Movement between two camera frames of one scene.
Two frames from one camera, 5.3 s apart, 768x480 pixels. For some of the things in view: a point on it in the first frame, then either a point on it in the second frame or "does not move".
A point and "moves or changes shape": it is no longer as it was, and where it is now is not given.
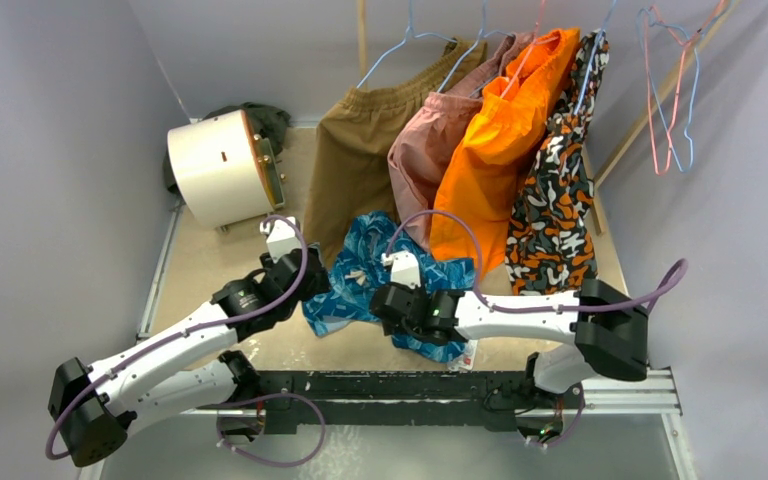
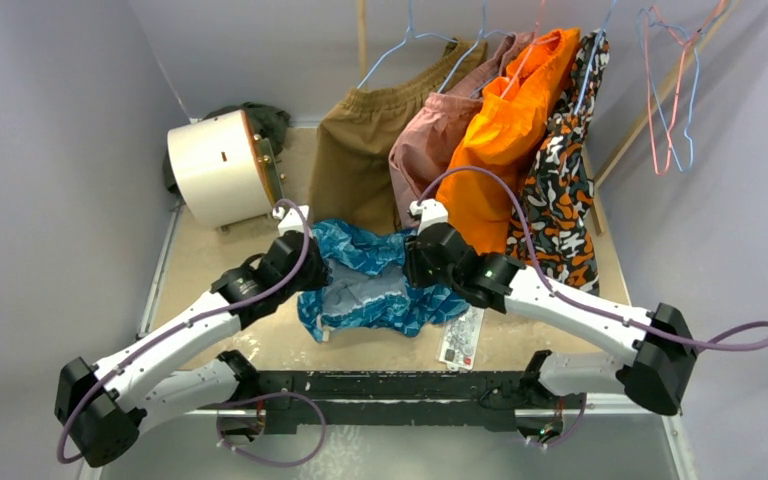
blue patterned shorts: [358, 265] moves or changes shape
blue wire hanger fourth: [593, 54] does not move
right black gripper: [384, 302] -> [420, 259]
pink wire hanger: [534, 44] does not move
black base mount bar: [501, 399] does not move
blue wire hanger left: [409, 35] does not move
